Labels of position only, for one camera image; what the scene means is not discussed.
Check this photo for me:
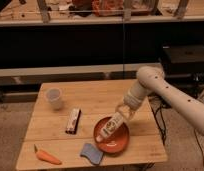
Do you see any orange toy carrot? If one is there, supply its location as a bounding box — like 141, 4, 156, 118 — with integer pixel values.
34, 146, 62, 165

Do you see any long wooden shelf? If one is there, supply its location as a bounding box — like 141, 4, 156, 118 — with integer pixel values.
0, 0, 204, 27

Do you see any wooden table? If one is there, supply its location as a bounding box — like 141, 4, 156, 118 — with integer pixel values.
16, 80, 167, 171

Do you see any black box on right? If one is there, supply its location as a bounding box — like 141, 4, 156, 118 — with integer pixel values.
160, 45, 204, 74

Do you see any black cable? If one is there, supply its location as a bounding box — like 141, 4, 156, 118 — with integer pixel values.
151, 98, 168, 146

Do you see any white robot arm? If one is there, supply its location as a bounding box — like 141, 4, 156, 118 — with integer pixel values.
116, 66, 204, 136

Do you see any chocolate bar package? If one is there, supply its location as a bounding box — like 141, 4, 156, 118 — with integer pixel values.
65, 108, 81, 134

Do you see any orange ceramic bowl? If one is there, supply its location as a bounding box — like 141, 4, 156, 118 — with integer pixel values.
93, 117, 130, 154

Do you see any blue sponge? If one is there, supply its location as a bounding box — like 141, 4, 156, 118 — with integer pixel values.
80, 143, 103, 165

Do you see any white plastic cup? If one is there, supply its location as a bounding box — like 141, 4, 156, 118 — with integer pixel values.
45, 88, 63, 110

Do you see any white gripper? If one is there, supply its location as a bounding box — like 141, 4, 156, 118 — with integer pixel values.
115, 91, 144, 121

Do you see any white bottle with label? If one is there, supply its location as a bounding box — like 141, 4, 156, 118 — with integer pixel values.
96, 112, 124, 142

